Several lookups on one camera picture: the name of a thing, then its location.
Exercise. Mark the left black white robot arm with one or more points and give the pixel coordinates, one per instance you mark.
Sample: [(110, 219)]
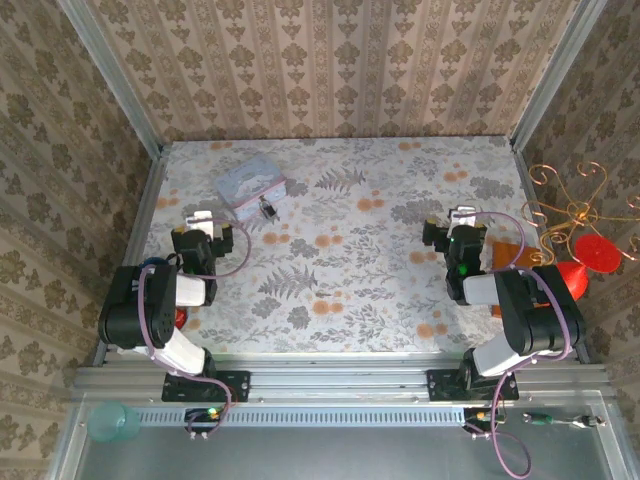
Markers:
[(135, 310)]

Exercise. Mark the grey metal tray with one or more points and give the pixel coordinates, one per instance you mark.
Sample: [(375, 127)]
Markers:
[(325, 455)]

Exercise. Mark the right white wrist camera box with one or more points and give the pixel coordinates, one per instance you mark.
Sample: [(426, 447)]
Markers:
[(462, 215)]

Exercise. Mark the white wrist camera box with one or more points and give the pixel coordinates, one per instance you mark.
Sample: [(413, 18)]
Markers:
[(202, 217), (462, 215)]

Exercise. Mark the black connector board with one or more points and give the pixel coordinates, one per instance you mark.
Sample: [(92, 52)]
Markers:
[(202, 417), (482, 419)]

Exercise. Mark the dark blue mug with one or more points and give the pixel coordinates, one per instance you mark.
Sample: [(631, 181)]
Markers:
[(156, 260)]

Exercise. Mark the aluminium front rail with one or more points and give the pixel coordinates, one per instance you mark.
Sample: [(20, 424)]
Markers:
[(340, 380)]

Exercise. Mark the green black connector lead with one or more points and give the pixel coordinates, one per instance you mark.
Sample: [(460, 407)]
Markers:
[(537, 419)]

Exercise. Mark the translucent green plastic cup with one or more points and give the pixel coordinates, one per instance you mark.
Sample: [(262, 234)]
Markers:
[(107, 422)]

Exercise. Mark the aluminium frame post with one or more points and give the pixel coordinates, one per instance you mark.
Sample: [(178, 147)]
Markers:
[(550, 80), (115, 85)]

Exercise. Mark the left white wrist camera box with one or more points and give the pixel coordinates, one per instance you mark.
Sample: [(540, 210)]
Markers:
[(202, 217)]

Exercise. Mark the pastel bunny print tin box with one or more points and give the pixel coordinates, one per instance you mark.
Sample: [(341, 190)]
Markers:
[(250, 182)]

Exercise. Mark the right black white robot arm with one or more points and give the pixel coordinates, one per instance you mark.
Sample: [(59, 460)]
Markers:
[(540, 320)]

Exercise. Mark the red hourglass shaped ornament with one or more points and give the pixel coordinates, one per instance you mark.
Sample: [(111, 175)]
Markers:
[(597, 254)]

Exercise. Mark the orange wooden board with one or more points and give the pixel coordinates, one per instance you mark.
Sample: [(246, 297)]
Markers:
[(505, 255)]

